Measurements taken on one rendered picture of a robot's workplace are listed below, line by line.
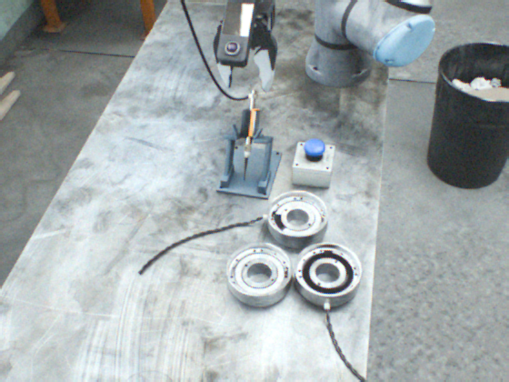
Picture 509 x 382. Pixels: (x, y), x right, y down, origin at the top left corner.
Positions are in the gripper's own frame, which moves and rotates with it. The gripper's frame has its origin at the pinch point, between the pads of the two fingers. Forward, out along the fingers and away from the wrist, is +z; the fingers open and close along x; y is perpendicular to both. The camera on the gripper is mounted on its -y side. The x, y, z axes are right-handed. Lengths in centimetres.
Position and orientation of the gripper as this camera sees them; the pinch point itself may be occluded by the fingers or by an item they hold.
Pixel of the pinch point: (246, 86)
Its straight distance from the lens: 106.3
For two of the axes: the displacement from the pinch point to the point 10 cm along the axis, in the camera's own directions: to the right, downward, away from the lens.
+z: 0.3, 6.9, 7.2
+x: -9.7, -1.5, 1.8
